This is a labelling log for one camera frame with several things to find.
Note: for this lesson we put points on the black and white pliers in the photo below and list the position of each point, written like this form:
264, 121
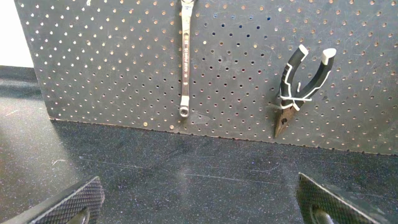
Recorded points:
286, 81

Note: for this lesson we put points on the wrench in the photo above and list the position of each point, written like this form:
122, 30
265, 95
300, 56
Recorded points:
186, 62

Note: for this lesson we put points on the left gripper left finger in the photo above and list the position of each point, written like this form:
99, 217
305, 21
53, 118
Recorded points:
71, 205

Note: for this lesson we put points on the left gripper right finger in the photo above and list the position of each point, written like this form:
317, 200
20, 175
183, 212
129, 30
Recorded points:
323, 202

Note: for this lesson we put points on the black pegboard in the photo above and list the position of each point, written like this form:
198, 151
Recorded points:
93, 62

